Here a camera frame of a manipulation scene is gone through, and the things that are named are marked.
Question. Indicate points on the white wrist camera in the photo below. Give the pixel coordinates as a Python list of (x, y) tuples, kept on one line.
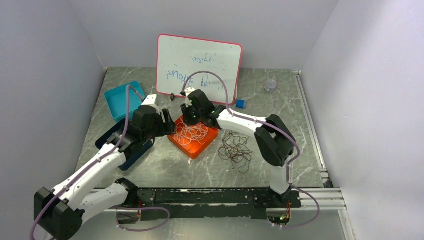
[(187, 92), (151, 100)]

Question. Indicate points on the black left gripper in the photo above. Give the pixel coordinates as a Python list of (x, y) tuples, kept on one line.
[(167, 127)]

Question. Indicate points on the clear plastic cup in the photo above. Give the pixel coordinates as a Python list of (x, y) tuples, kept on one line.
[(270, 86)]

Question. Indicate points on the red framed whiteboard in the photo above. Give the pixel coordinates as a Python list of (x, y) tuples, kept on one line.
[(208, 65)]

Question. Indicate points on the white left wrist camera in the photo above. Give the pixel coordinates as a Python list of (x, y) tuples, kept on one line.
[(151, 100)]

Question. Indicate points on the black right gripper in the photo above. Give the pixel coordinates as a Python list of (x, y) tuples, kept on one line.
[(185, 111)]

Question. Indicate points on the blue cube block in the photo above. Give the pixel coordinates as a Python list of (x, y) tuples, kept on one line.
[(240, 104)]

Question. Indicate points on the orange plastic bin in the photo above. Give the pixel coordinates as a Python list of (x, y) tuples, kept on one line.
[(192, 140)]

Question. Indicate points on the teal plastic bin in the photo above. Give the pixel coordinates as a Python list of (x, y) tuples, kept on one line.
[(116, 100)]

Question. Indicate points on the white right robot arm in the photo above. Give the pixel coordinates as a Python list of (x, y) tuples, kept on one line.
[(276, 144)]

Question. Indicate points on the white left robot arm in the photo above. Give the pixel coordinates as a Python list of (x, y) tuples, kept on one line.
[(62, 210)]

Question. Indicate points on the navy blue tray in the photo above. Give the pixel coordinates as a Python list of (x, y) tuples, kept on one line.
[(134, 156)]

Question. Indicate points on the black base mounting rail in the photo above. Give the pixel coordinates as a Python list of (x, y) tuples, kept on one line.
[(197, 203)]

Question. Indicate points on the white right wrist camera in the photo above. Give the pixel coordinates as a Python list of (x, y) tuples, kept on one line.
[(187, 92)]

